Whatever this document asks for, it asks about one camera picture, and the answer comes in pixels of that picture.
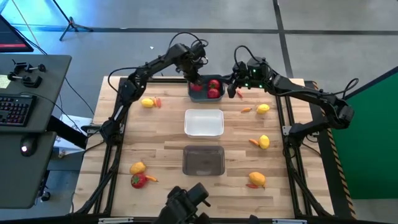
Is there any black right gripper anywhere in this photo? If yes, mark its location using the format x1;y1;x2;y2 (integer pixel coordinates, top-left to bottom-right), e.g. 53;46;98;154
222;72;250;99

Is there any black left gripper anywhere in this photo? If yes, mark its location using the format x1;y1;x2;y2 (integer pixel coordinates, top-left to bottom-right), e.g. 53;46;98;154
179;57;206;91

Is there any grey bin with red fruit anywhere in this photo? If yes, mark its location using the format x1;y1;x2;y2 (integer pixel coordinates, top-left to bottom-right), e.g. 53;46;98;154
187;74;226;103

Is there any white plastic basket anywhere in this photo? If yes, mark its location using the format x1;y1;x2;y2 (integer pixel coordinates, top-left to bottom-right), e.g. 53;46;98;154
183;108;224;139

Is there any translucent grey plastic basket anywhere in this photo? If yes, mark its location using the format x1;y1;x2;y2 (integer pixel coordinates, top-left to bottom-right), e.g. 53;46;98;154
182;144;226;177

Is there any red strawberry toy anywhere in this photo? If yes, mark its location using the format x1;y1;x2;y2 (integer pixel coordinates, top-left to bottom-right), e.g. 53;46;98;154
130;173;147;190

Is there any white paper box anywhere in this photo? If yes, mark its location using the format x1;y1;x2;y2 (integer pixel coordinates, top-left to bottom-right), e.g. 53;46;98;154
53;114;94;156

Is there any yellow black hazard tape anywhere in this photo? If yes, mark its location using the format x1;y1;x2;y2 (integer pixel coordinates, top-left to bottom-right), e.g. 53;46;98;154
312;80;358;220

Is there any black tripod stand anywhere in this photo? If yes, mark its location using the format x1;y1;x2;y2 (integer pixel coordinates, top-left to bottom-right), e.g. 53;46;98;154
51;0;94;42

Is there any black desk support bar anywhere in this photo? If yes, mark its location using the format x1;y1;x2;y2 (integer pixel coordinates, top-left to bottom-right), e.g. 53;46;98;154
46;114;88;150

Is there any dark grey desk top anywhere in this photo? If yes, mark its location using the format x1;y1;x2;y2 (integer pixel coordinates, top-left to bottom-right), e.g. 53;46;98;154
0;131;57;209
0;54;73;134

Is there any green screen panel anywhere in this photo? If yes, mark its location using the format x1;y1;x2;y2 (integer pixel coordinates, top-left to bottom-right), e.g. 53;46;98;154
331;67;398;200

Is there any black desk clamp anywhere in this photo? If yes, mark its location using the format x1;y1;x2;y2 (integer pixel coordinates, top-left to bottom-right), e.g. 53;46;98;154
12;59;47;74
6;72;44;89

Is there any black computer mouse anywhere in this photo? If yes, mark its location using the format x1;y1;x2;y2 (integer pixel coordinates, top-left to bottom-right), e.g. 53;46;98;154
20;136;37;157

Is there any black backlit keyboard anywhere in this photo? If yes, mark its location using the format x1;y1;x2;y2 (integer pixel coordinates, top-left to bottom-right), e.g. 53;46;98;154
0;94;37;128

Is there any black monitor red stripe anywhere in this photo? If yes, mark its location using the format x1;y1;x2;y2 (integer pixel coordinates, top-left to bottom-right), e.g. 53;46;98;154
0;14;34;53

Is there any pale paper note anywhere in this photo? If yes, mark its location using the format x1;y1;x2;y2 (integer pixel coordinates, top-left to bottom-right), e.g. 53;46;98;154
0;74;12;90

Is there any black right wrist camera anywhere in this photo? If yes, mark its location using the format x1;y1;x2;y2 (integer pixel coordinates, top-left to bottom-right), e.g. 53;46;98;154
232;60;248;77

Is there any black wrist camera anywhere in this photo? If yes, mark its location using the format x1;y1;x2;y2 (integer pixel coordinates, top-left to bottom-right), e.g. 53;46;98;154
189;42;208;62
232;60;248;77

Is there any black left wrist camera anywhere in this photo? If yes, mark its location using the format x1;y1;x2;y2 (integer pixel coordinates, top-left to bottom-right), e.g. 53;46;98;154
189;42;208;62

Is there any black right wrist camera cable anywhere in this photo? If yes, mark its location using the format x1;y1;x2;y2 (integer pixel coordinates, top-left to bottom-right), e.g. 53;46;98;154
233;45;261;68

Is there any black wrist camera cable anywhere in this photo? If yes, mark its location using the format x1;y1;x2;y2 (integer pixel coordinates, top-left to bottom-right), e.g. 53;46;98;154
167;30;210;52
233;45;261;68

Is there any black aluminium table frame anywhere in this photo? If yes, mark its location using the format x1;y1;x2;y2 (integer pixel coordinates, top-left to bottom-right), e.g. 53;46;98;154
74;76;335;224

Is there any black left wrist camera cable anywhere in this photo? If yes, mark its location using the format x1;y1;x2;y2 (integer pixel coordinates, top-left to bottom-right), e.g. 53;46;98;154
167;30;210;52

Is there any black floor cable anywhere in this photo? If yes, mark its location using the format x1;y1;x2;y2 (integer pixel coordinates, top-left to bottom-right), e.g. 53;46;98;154
12;26;96;116

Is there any white metal bracket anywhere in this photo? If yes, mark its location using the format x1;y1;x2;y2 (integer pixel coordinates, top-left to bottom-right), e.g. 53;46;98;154
98;217;134;224
272;218;308;224

